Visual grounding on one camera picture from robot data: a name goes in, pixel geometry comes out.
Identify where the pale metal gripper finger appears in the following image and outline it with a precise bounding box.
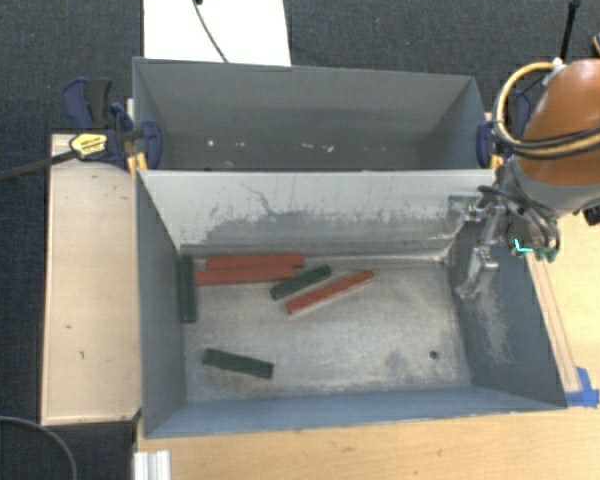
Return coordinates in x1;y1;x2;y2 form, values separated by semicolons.
447;195;492;243
453;246;500;300

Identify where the red-brown flat block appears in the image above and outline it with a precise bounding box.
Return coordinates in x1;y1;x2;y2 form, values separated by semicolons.
205;252;307;271
285;269;376;317
194;265;297;288

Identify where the grey metal bin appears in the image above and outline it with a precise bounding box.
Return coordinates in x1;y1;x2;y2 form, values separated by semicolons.
131;56;569;440

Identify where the dark green flat block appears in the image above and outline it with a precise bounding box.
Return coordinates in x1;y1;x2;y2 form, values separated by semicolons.
269;264;333;302
179;254;199;325
201;348;276;381

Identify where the pale wood flat board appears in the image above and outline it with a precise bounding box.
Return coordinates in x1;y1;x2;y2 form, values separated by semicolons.
39;132;142;427

